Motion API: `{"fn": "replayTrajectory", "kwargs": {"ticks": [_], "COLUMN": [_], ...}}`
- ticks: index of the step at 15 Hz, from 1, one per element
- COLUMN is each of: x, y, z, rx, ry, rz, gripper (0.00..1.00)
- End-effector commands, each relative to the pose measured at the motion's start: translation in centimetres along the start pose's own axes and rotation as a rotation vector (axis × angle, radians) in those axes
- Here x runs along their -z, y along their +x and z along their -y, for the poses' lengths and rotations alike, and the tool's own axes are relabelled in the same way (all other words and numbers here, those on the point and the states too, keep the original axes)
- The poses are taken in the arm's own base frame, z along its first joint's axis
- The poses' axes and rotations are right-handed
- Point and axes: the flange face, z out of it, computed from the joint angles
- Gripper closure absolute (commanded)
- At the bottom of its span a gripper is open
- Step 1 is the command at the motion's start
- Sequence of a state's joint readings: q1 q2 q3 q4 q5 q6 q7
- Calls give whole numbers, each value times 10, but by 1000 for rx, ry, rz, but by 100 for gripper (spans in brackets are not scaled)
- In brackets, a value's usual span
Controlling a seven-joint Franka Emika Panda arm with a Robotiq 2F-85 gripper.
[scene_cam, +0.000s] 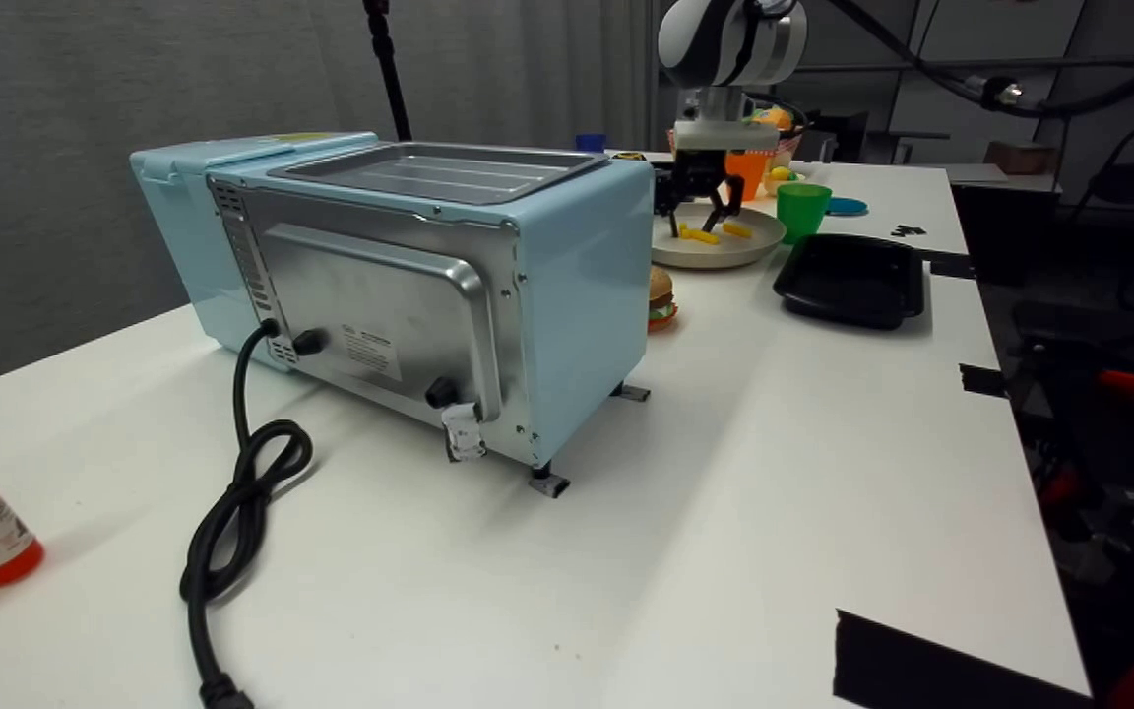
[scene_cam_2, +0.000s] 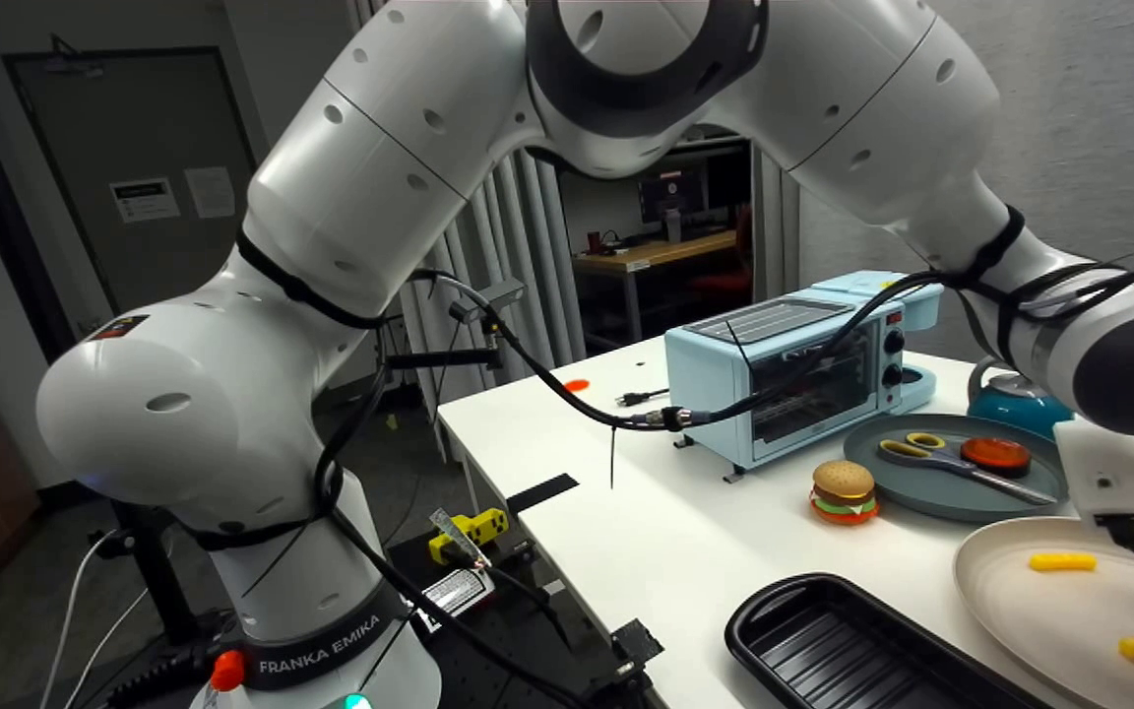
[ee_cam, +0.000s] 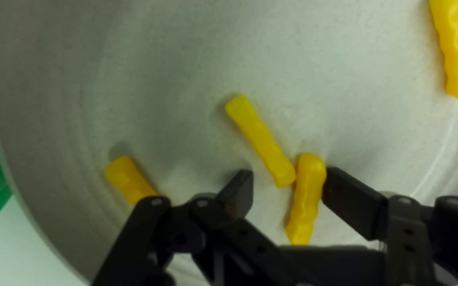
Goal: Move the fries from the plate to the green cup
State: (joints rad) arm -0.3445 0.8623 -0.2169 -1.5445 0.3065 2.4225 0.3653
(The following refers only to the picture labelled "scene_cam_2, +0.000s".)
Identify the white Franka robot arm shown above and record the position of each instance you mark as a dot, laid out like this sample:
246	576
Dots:
397	160

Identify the cream round plate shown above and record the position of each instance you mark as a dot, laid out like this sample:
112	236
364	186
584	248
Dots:
1052	618

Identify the dark teal plate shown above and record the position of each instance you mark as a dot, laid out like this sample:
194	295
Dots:
946	492

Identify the red round toy slice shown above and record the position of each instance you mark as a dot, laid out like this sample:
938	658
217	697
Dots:
996	454

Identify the black plastic tray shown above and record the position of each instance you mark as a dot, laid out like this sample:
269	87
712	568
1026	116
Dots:
857	651

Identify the toy burger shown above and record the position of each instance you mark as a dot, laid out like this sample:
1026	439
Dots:
846	492

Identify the light blue toaster oven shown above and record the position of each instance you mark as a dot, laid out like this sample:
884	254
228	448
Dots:
791	381

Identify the black tape strip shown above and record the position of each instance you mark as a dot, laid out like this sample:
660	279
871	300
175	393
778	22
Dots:
639	645
542	494

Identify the metal storage shelf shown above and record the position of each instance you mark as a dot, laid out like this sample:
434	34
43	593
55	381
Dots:
727	200

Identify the wooden desk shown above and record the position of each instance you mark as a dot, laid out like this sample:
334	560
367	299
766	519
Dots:
660	249

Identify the dark computer monitor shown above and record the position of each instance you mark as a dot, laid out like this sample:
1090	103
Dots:
670	200

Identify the small orange disc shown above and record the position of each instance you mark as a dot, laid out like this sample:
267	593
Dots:
578	384

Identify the yellow clamp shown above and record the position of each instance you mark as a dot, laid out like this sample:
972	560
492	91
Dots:
469	532

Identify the white curtain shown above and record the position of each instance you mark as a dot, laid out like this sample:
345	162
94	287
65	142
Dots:
531	263

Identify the silver metal clamp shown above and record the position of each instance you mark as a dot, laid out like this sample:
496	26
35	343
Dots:
451	599

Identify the red capped white bottle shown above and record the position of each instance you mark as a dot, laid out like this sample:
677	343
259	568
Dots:
228	677

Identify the white paper notice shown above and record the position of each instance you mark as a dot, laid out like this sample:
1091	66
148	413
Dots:
144	200
209	190

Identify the grey door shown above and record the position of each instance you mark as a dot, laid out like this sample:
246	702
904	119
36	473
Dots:
97	132

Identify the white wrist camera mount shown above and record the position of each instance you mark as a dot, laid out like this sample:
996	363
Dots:
1112	494

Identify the camera on black stand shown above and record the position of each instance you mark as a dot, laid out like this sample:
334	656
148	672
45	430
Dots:
464	312

